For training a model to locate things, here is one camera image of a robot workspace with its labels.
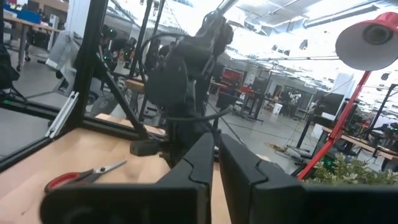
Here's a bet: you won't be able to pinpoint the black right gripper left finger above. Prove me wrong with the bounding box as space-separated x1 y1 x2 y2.
156 133 216 224

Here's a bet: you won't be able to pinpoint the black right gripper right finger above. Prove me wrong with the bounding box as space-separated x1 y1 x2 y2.
218 133 300 224

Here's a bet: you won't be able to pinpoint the red and black scissors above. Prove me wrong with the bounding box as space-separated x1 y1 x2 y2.
43 159 129 196

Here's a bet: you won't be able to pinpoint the red storage cart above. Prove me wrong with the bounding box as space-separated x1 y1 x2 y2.
221 66 245 95

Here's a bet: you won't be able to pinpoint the green potted plant black pot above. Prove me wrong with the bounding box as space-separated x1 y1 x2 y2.
302 152 398 187

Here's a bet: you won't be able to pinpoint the red desk lamp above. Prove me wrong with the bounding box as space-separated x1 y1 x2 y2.
296 11 398 182

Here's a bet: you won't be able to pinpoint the wooden workbench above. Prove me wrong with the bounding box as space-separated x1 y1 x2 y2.
0 14 63 73

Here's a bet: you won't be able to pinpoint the black aluminium table frame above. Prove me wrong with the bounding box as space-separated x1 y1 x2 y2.
0 0 167 173

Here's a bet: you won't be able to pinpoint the silver aluminium bracket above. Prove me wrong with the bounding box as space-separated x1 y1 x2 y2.
45 90 81 140

